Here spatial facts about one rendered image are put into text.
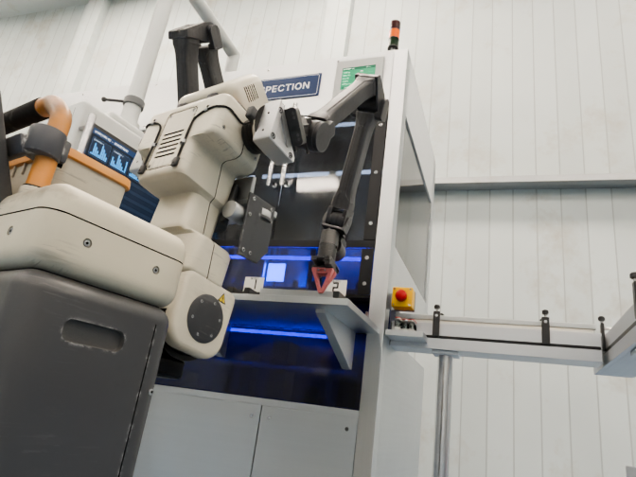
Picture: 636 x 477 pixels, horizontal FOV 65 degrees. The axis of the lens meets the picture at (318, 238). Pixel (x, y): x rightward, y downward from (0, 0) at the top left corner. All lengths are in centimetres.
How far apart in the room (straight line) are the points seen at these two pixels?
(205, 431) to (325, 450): 46
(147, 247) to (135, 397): 22
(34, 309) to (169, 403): 140
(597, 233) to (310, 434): 358
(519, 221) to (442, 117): 137
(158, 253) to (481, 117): 475
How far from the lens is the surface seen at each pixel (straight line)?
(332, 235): 153
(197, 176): 116
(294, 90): 236
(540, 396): 445
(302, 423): 180
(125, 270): 78
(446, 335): 184
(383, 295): 179
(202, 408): 198
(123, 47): 805
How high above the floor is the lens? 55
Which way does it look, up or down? 20 degrees up
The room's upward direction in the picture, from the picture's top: 8 degrees clockwise
